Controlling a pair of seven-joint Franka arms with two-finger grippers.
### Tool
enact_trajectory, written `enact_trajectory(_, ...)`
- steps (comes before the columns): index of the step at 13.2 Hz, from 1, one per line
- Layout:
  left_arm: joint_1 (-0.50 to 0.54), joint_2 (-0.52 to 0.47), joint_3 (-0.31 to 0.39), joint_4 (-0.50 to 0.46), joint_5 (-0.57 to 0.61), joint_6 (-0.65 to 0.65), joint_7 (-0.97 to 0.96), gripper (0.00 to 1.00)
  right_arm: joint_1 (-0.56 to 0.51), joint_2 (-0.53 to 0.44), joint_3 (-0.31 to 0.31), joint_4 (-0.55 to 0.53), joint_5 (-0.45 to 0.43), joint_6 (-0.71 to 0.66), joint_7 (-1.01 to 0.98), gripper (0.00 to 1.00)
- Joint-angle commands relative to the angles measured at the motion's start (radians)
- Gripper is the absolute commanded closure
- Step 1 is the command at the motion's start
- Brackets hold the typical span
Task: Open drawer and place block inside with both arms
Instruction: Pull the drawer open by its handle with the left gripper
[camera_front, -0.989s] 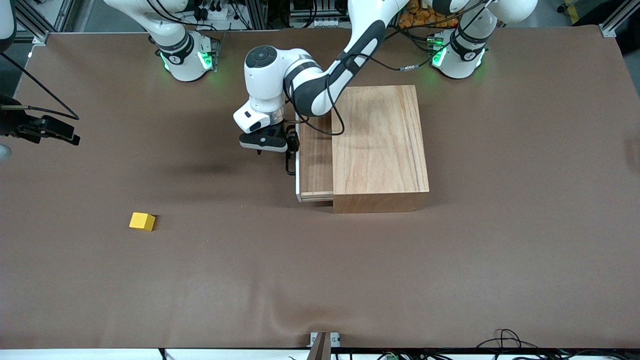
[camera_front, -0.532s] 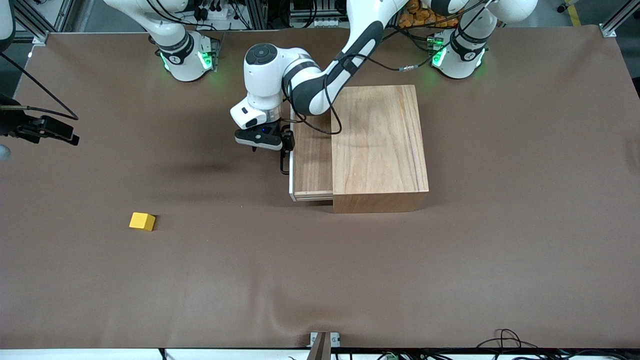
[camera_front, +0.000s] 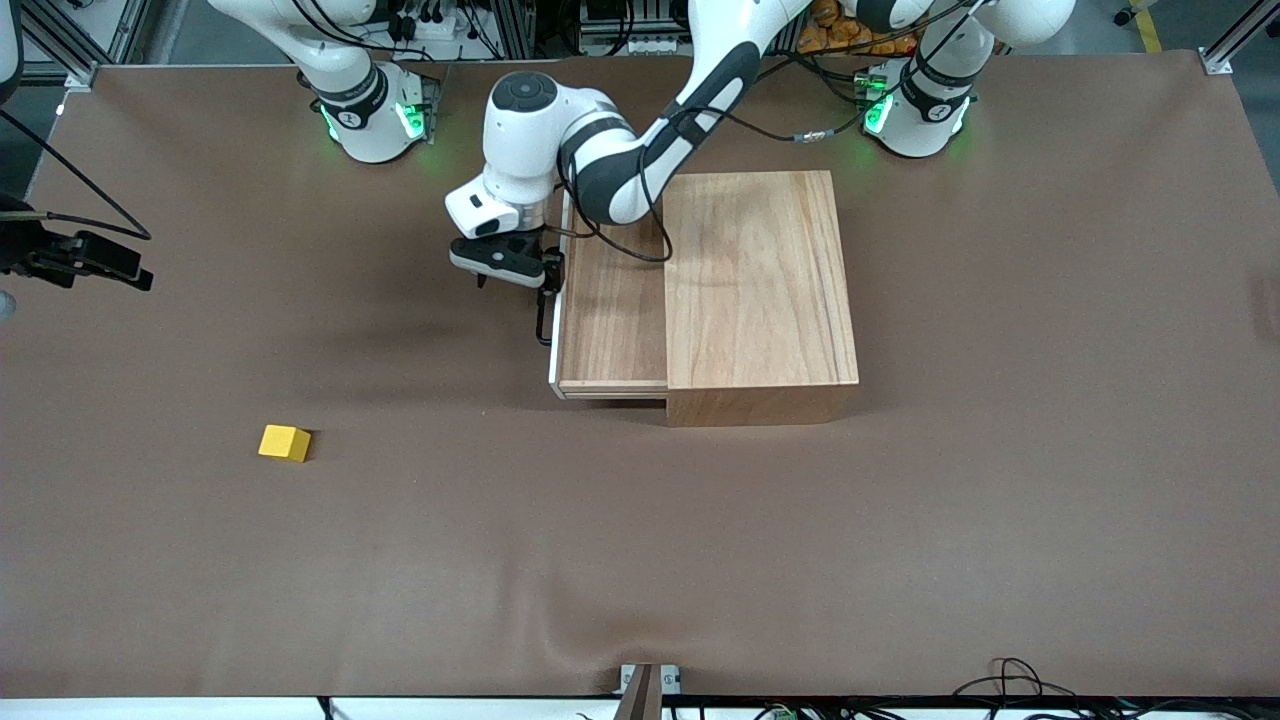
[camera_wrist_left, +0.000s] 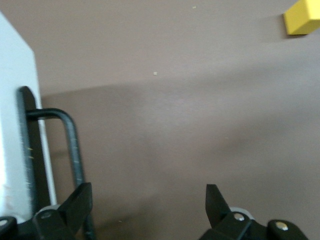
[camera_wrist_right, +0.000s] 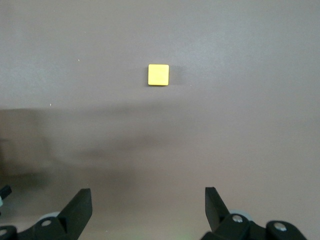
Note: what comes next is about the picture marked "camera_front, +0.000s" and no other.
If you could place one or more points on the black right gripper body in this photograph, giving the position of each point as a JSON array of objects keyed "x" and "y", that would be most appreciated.
[{"x": 22, "y": 252}]

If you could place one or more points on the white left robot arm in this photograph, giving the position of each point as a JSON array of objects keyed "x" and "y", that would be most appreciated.
[{"x": 520, "y": 130}]

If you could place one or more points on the wooden drawer cabinet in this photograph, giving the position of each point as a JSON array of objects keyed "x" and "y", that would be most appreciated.
[{"x": 760, "y": 290}]

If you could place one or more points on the aluminium frame post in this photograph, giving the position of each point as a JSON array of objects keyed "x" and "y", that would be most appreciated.
[
  {"x": 80, "y": 55},
  {"x": 1235, "y": 40}
]

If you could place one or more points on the metal table edge bracket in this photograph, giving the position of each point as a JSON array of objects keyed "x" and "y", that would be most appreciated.
[{"x": 650, "y": 690}]

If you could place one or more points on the orange toy pile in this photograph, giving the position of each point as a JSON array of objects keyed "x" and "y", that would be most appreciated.
[{"x": 830, "y": 30}]

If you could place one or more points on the white power strip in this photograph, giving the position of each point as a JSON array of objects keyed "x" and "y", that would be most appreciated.
[{"x": 430, "y": 25}]

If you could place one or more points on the brown table mat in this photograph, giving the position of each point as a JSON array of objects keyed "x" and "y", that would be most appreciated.
[{"x": 900, "y": 550}]

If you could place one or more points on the aluminium equipment rack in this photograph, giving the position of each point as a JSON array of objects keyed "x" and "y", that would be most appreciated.
[{"x": 620, "y": 30}]

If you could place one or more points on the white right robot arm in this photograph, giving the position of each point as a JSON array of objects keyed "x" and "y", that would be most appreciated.
[{"x": 365, "y": 110}]

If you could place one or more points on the wooden drawer with white front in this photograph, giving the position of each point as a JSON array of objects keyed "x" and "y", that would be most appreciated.
[{"x": 610, "y": 310}]

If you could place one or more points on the yellow block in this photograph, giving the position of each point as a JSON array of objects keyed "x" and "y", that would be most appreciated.
[{"x": 284, "y": 442}]

